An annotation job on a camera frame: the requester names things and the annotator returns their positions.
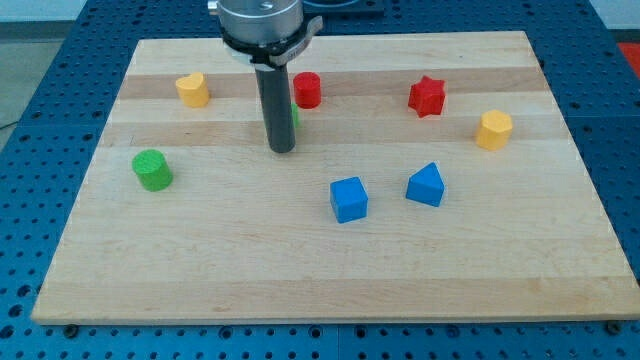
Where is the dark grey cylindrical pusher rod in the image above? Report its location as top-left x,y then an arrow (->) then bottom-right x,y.
255,66 -> 296,153

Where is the green star block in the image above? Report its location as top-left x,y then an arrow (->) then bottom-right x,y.
291,102 -> 300,128

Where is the red star block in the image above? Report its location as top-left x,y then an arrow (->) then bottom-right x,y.
408,76 -> 446,118

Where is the red cylinder block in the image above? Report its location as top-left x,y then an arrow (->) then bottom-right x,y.
293,72 -> 322,109

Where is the yellow heart block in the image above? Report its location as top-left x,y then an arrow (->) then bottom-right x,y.
175,72 -> 210,108

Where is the blue cube block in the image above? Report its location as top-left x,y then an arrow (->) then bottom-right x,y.
330,177 -> 369,223

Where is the green cylinder block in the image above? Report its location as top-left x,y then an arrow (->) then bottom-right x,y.
131,149 -> 173,192

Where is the blue triangular prism block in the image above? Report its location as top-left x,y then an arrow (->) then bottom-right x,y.
405,162 -> 446,207

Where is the light wooden board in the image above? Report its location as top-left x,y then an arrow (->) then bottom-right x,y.
32,31 -> 639,325

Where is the yellow hexagon block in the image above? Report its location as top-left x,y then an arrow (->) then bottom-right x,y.
475,110 -> 513,151

